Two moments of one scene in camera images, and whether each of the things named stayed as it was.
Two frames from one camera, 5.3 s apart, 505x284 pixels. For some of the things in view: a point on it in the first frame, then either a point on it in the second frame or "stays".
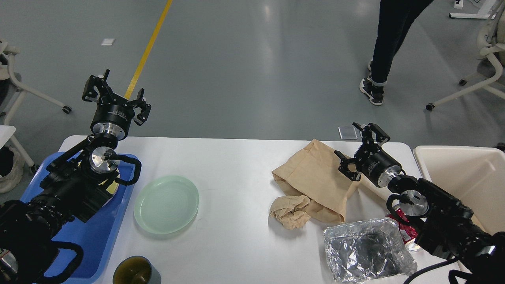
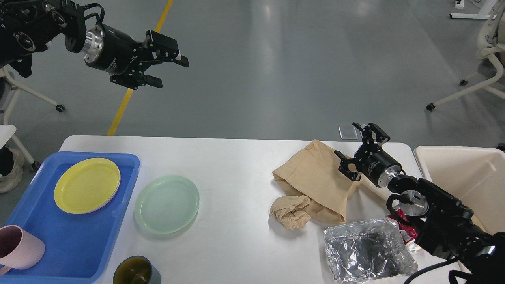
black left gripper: [115, 118] -> [108, 49]
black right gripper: [374, 164] stays
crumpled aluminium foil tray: [367, 250] stays
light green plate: [166, 204] stays
